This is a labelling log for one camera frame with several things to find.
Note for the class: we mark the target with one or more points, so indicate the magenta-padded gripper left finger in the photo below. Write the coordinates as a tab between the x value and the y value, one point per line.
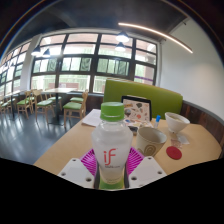
75	171

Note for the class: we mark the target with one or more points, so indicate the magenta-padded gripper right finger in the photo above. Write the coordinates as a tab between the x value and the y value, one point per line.
148	171

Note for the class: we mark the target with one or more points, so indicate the clear green-capped drink bottle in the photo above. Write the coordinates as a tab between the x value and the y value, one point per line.
111	146

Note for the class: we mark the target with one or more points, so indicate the beige paper cup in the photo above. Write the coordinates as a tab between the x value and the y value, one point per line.
150	143

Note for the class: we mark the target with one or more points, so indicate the flat round red coaster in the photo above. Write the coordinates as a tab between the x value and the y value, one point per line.
174	153

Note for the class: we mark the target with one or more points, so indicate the small blue-capped bottle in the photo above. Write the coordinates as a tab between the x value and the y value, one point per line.
157	120

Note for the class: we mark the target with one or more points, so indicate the white ceramic bowl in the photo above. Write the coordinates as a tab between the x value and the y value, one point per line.
176	124

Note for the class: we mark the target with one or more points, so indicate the white paper sheet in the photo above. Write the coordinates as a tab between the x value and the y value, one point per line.
91	118

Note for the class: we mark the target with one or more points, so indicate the sticker-covered black tablet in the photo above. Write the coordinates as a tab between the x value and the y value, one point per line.
138	110

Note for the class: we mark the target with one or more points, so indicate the wooden chairs with green seats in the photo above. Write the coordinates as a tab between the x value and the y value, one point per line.
72	106

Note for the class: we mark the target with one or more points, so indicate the green upholstered bench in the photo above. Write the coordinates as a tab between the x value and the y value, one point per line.
163	96

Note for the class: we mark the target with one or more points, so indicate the wooden dining table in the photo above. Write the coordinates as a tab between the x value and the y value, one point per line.
58	90

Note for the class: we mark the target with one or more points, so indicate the dark pendant ceiling lamps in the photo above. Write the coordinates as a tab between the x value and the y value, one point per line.
122	37

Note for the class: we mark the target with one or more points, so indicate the curved linear ceiling light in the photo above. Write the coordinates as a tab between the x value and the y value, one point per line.
156	32

